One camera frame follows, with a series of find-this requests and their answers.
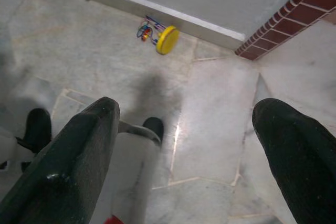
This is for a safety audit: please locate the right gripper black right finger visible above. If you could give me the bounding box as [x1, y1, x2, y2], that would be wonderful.
[252, 98, 336, 224]

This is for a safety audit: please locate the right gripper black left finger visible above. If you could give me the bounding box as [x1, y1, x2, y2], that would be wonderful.
[0, 97, 121, 224]

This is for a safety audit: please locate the robot right leg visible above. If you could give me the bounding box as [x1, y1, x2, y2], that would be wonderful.
[90, 117, 165, 224]

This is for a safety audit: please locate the yellow toy with coloured wires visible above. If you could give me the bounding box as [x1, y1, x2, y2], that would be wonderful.
[135, 15, 181, 56]

